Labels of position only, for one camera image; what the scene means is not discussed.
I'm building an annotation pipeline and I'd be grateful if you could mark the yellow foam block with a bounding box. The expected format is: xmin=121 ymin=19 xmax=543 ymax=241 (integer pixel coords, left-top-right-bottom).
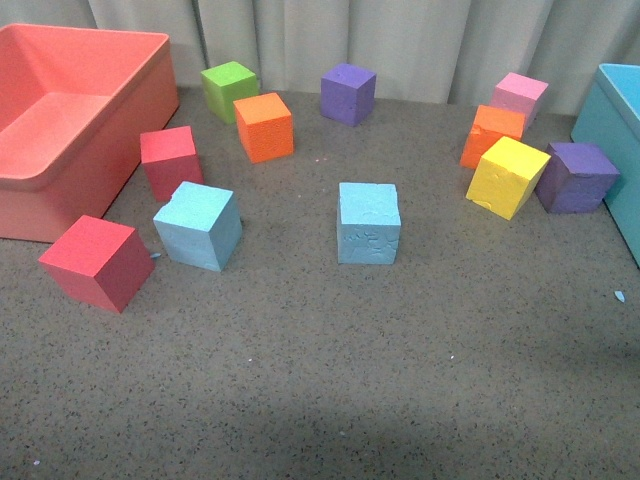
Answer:
xmin=466 ymin=137 xmax=550 ymax=220

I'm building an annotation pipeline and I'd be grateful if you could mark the orange foam block right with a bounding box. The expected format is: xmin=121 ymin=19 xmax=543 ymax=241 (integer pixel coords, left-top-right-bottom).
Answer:
xmin=460 ymin=105 xmax=526 ymax=169

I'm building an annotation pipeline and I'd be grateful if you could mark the orange foam block left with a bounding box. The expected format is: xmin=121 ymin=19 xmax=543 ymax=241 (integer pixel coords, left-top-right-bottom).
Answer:
xmin=234 ymin=92 xmax=294 ymax=163

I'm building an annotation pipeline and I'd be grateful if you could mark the teal plastic bin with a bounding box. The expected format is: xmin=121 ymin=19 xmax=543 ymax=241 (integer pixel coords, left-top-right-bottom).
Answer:
xmin=571 ymin=63 xmax=639 ymax=261

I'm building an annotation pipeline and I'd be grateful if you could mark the purple foam block right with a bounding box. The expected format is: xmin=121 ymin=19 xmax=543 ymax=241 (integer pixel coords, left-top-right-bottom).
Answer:
xmin=535 ymin=142 xmax=620 ymax=214

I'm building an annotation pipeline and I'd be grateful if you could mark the light blue block dented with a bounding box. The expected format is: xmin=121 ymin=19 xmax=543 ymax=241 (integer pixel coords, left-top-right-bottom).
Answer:
xmin=336 ymin=182 xmax=402 ymax=265

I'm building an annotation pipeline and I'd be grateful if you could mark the red foam block front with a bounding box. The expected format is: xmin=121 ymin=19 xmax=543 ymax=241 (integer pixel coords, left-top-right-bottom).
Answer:
xmin=39 ymin=215 xmax=155 ymax=313

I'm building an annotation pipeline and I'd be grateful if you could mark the pink plastic bin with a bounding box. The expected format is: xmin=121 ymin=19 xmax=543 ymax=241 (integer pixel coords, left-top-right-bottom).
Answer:
xmin=1 ymin=24 xmax=179 ymax=242

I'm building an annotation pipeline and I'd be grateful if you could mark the light blue block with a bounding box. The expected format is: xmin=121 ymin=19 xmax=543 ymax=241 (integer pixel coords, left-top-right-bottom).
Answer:
xmin=153 ymin=181 xmax=242 ymax=272

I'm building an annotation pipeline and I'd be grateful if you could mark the red foam block rear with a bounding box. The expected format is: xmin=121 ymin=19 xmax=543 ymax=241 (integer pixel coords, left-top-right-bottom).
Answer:
xmin=140 ymin=126 xmax=204 ymax=201

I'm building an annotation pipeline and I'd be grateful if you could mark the orange foam block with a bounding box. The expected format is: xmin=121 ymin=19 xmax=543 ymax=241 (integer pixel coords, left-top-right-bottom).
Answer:
xmin=460 ymin=105 xmax=526 ymax=169
xmin=234 ymin=92 xmax=294 ymax=163

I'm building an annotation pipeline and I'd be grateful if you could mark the red foam block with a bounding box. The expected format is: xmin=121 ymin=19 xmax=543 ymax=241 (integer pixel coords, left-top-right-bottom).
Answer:
xmin=140 ymin=126 xmax=204 ymax=201
xmin=39 ymin=215 xmax=155 ymax=313

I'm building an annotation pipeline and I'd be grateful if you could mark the green foam block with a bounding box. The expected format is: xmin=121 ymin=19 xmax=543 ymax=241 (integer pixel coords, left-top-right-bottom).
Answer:
xmin=200 ymin=61 xmax=259 ymax=124

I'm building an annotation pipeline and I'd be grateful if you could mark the pink foam block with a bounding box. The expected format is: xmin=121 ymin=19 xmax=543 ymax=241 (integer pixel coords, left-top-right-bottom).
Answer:
xmin=489 ymin=72 xmax=549 ymax=129

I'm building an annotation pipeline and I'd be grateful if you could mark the white curtain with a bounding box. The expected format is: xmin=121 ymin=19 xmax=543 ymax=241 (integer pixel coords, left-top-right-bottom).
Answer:
xmin=1 ymin=1 xmax=639 ymax=114

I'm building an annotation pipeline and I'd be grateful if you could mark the purple foam block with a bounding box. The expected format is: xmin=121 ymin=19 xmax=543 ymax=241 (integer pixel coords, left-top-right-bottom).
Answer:
xmin=535 ymin=142 xmax=620 ymax=214
xmin=320 ymin=63 xmax=377 ymax=127

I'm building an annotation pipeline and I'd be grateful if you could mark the purple foam block rear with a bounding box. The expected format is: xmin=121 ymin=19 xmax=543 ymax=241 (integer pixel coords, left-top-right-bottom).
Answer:
xmin=320 ymin=63 xmax=377 ymax=127

